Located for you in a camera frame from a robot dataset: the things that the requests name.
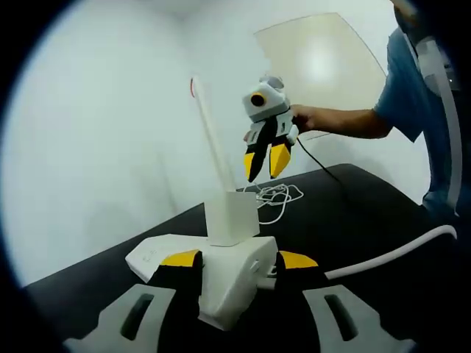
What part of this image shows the beige wall panel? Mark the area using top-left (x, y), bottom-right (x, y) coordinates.
top-left (252, 12), bottom-right (388, 140)

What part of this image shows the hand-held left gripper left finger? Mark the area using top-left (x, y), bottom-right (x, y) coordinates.
top-left (64, 249), bottom-right (205, 353)

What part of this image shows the thick white power strip cable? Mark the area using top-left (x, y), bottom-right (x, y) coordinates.
top-left (257, 224), bottom-right (459, 291)

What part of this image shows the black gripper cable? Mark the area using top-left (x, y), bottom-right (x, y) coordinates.
top-left (296, 136), bottom-right (354, 207)

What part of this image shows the person in blue shirt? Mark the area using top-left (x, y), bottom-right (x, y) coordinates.
top-left (373, 27), bottom-right (461, 221)

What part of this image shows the grey worn device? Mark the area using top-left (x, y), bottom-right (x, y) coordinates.
top-left (415, 36), bottom-right (464, 218)

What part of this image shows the thin white lamp cable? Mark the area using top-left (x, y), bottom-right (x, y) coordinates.
top-left (235, 182), bottom-right (306, 226)

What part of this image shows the person's right hand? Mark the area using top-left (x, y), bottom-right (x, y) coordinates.
top-left (292, 104), bottom-right (327, 132)

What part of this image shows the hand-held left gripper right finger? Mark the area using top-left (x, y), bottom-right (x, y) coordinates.
top-left (274, 249), bottom-right (417, 353)

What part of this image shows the white power strip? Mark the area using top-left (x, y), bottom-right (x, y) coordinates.
top-left (124, 233), bottom-right (277, 331)

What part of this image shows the white desk lamp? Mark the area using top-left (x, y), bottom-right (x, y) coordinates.
top-left (189, 75), bottom-right (236, 194)

